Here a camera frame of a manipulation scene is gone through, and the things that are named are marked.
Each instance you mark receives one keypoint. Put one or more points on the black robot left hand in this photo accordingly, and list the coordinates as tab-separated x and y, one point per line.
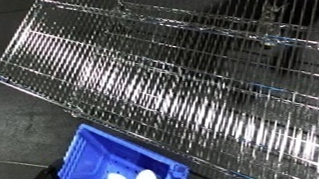
47	174

